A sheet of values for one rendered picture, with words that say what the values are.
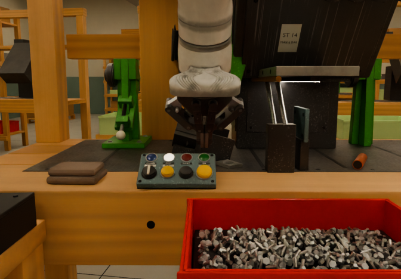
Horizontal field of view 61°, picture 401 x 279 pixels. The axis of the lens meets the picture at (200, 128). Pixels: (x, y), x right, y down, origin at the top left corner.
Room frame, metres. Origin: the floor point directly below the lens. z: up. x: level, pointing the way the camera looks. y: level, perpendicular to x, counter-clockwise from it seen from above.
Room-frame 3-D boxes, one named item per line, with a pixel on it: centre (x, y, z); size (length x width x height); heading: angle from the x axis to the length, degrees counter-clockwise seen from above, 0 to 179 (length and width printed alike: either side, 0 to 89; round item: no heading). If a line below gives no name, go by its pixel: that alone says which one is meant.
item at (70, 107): (9.46, 4.14, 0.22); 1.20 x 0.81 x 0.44; 174
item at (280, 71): (0.86, -0.23, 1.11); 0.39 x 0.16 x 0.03; 0
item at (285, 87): (1.10, -0.26, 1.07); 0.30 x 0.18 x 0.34; 90
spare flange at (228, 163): (0.80, -0.07, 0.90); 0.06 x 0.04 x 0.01; 35
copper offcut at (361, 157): (0.81, -0.38, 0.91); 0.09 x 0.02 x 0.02; 148
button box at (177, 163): (0.66, 0.05, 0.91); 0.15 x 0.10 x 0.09; 90
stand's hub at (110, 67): (1.09, 0.28, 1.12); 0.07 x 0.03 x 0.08; 0
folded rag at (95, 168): (0.69, 0.25, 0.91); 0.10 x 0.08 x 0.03; 87
